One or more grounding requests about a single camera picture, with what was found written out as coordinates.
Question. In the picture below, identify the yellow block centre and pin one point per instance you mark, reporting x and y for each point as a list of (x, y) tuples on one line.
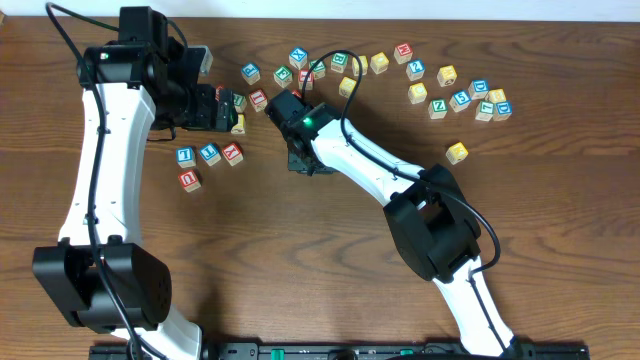
[(347, 86)]

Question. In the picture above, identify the blue T block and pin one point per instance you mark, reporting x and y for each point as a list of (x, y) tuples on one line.
[(210, 154)]

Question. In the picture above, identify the blue P block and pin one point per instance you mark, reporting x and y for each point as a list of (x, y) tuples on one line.
[(250, 73)]

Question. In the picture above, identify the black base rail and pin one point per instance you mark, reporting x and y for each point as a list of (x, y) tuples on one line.
[(427, 351)]

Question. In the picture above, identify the red I block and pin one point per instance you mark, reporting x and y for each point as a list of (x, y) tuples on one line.
[(258, 100)]

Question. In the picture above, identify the blue d block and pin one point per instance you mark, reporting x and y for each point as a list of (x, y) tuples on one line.
[(502, 111), (478, 89)]

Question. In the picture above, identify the yellow block left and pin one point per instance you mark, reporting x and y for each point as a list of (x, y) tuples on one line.
[(240, 127)]

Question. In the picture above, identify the green B block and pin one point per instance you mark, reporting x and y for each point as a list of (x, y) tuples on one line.
[(339, 62)]

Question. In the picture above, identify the green F block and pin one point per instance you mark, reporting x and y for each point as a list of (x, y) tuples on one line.
[(283, 76)]

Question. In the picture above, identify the red U block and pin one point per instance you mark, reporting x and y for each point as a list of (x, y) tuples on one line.
[(189, 180)]

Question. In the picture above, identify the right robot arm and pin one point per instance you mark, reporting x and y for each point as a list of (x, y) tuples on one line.
[(435, 230)]

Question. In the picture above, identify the yellow block top right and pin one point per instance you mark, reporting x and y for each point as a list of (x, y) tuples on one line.
[(379, 63)]

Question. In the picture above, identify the green N block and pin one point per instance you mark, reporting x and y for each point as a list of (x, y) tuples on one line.
[(317, 70)]

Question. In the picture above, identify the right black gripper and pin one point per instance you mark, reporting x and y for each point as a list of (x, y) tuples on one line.
[(278, 107)]

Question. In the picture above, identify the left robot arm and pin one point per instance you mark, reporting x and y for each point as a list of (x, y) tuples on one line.
[(98, 275)]

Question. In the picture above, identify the red Y block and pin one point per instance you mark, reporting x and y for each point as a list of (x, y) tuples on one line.
[(233, 153)]

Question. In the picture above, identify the yellow block lone right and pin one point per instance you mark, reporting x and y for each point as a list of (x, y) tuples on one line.
[(456, 153)]

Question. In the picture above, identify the blue X block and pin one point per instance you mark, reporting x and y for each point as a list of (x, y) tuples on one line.
[(298, 58)]

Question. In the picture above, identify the yellow Q block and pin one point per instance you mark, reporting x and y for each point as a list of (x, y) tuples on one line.
[(446, 76)]

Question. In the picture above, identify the yellow block far right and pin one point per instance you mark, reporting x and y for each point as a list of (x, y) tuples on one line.
[(496, 96)]

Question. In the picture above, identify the blue D block upper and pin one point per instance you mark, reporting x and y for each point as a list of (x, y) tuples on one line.
[(478, 89)]

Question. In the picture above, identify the red E block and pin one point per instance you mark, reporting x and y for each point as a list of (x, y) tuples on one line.
[(219, 90)]

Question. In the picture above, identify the blue L block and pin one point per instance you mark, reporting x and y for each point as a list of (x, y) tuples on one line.
[(185, 157)]

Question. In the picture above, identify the yellow block under 2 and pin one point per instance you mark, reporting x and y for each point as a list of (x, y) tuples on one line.
[(417, 93)]

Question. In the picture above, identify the blue D block lower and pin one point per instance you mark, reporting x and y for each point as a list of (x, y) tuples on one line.
[(502, 111)]

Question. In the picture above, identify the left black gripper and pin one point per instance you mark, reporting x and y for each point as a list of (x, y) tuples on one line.
[(223, 114)]

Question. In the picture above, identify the green Z block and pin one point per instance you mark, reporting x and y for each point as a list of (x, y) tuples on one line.
[(437, 109)]

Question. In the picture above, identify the red H block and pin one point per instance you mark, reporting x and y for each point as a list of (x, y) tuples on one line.
[(305, 80)]

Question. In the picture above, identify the blue 2 block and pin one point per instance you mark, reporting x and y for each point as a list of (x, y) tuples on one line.
[(415, 69)]

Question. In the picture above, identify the green 7 block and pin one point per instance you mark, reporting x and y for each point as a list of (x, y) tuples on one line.
[(485, 111)]

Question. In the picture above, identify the green R block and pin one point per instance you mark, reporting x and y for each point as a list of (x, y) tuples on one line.
[(240, 103)]

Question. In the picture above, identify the yellow block top middle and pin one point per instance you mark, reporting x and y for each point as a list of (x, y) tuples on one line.
[(359, 65)]

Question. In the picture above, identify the red K block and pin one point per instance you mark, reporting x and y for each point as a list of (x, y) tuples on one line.
[(403, 53)]

